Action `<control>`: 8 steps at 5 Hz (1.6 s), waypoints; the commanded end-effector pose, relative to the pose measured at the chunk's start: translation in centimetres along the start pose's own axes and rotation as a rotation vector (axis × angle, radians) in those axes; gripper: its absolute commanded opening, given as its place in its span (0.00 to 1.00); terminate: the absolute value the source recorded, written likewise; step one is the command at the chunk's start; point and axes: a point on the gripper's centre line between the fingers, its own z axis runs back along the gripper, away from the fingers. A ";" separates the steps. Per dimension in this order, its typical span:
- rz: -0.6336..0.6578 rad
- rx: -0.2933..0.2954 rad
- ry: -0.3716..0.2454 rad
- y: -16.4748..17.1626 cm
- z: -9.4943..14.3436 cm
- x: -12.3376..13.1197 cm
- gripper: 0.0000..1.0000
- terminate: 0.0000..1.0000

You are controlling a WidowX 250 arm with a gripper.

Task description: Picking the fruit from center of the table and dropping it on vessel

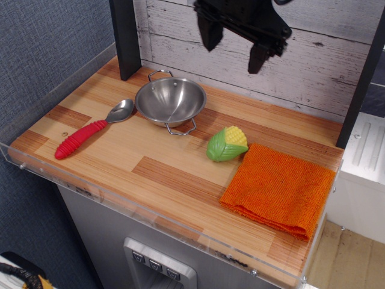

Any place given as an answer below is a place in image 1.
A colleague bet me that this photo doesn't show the orange folded cloth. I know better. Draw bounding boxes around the orange folded cloth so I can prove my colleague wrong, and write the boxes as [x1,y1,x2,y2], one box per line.
[220,143,336,241]

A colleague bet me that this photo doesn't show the white ribbed toy counter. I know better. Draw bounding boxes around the white ribbed toy counter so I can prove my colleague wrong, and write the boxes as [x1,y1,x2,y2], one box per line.
[326,113,384,243]

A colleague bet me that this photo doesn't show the silver dispenser panel with buttons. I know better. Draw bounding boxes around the silver dispenser panel with buttons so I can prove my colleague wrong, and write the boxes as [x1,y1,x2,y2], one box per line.
[123,237,198,288]

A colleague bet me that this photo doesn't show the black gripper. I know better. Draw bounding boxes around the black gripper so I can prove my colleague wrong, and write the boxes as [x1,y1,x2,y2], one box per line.
[194,0,292,74]

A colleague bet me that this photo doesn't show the silver metal bowl with handles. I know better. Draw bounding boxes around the silver metal bowl with handles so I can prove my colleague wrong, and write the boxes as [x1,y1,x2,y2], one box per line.
[135,70,207,135]

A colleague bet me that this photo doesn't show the red handled metal spoon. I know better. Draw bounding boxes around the red handled metal spoon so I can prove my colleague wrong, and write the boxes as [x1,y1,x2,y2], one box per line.
[54,99,134,160]

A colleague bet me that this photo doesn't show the black and yellow object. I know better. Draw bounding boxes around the black and yellow object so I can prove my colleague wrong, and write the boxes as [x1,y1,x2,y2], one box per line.
[1,252,54,288]

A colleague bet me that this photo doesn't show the black upright post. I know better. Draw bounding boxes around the black upright post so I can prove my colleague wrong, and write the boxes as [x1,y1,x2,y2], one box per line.
[336,11,384,149]
[109,0,141,81]

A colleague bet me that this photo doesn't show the green yellow toy corn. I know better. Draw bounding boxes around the green yellow toy corn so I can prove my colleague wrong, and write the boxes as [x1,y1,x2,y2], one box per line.
[206,126,248,162]

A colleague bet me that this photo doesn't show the grey toy fridge cabinet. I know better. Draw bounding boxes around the grey toy fridge cabinet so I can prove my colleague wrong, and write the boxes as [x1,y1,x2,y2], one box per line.
[57,184,289,289]

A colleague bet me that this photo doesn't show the right black upright post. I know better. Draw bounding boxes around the right black upright post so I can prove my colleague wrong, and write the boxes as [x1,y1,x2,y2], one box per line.
[336,11,384,149]

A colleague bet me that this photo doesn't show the clear acrylic table guard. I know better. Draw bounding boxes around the clear acrylic table guard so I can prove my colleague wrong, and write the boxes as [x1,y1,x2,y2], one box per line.
[9,36,349,288]

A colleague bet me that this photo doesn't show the left black upright post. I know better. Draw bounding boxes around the left black upright post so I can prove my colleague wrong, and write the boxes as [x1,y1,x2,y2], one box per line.
[109,0,141,81]

